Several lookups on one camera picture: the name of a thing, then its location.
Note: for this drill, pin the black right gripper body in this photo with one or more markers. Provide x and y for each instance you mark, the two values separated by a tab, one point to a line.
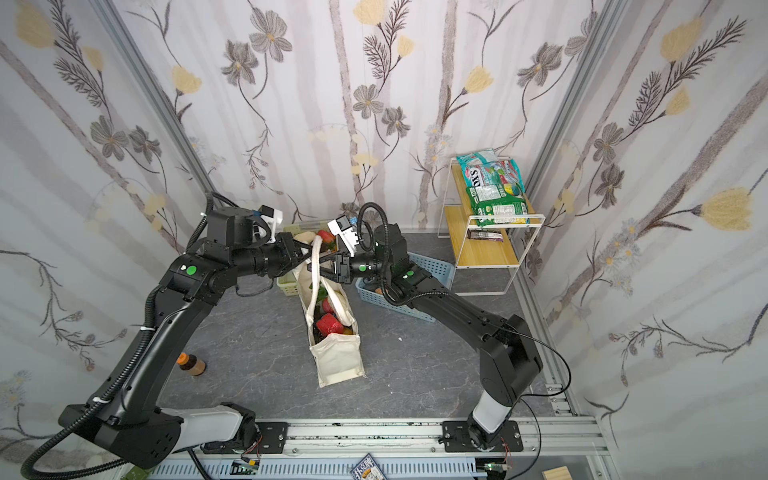
342	267

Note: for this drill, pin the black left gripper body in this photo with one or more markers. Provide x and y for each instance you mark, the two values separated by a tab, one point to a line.
288	251

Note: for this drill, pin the red pepper toy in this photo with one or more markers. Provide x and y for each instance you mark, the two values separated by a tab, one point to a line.
328	324

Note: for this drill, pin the cream floral tote bag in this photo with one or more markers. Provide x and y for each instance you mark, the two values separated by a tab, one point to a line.
337	357

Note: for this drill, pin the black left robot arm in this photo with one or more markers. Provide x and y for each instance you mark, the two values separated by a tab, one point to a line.
123	416

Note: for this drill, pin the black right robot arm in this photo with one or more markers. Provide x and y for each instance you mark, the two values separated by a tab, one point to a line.
509	360

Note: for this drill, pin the green skittles candy bag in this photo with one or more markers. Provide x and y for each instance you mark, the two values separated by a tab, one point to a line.
495	188

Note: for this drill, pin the green plastic fruit basket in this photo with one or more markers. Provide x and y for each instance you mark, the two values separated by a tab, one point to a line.
294	276

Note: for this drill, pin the red apple toy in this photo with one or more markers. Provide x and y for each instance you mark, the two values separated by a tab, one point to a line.
326	236

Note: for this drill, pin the blue plastic vegetable basket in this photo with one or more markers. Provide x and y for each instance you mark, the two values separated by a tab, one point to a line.
423	267

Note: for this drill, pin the small brown orange-capped bottle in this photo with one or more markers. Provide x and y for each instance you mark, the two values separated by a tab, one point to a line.
191	364

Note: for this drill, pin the purple brown chocolate packet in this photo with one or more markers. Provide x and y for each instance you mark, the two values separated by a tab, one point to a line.
485	235

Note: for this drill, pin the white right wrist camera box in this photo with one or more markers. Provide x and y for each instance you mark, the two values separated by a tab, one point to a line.
346	229

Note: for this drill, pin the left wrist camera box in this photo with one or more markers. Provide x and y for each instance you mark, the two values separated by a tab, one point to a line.
243	227

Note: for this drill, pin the white wire wooden shelf rack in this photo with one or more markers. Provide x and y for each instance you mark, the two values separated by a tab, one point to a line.
483	268

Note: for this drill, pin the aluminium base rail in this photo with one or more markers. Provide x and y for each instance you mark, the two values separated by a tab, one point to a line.
529	448

